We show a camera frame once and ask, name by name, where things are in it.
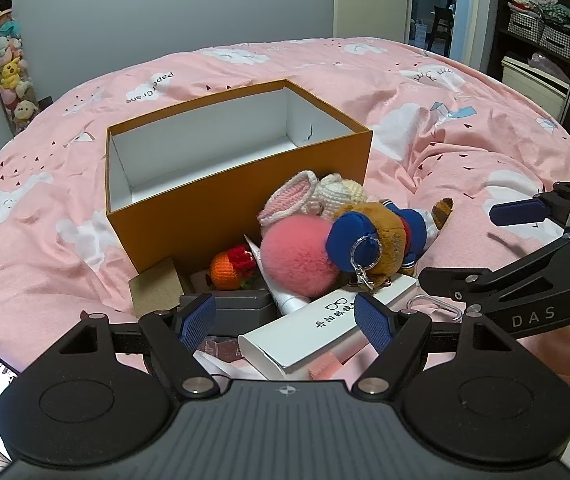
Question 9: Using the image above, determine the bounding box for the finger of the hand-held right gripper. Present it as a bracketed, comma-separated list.
[490, 182, 570, 233]
[417, 235, 570, 313]

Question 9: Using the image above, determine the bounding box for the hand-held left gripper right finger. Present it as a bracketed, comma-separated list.
[352, 292, 516, 396]

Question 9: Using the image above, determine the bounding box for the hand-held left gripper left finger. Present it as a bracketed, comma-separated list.
[58, 294, 221, 398]

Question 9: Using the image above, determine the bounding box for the picture card pack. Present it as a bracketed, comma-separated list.
[204, 338, 242, 362]

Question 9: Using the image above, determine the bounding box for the dark grey textured box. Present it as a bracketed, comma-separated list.
[180, 292, 278, 336]

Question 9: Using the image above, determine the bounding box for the small tan cardboard box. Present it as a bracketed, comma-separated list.
[128, 256, 193, 318]

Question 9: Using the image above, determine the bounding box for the orange crochet fruit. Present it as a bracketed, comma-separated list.
[209, 244, 258, 291]

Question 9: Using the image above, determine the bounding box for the white glasses box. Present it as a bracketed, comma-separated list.
[237, 275, 418, 381]

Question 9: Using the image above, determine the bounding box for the brown plush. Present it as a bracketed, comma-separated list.
[326, 197, 454, 291]

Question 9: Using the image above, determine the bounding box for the pink fluffy pompom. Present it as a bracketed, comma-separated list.
[260, 216, 341, 297]

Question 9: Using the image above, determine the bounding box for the orange cardboard box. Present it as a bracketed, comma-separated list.
[105, 78, 374, 273]

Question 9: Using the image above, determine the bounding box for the white pink crochet bunny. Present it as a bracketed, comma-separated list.
[256, 170, 368, 233]

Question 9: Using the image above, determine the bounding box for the white printed card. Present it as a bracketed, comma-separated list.
[194, 350, 266, 381]

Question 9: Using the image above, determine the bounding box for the white tube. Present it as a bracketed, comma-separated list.
[242, 234, 311, 315]

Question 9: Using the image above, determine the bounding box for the white storage bin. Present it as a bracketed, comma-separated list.
[501, 56, 568, 121]

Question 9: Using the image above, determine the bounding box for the checked storage basket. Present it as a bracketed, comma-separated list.
[507, 10, 546, 43]
[540, 22, 570, 61]

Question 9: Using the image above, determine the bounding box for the dark wardrobe shelf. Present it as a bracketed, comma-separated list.
[487, 0, 570, 126]

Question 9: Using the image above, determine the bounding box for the dark chair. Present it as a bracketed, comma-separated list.
[432, 5, 453, 43]

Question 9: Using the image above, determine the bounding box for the pink cloud print bedcover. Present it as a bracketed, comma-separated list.
[0, 36, 570, 480]

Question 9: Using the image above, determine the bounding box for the pile of folded clothes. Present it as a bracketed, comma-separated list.
[509, 0, 570, 36]

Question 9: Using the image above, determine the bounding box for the room door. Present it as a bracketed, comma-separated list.
[335, 0, 413, 43]

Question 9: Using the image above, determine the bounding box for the column of plush toys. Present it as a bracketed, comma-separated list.
[0, 20, 41, 136]

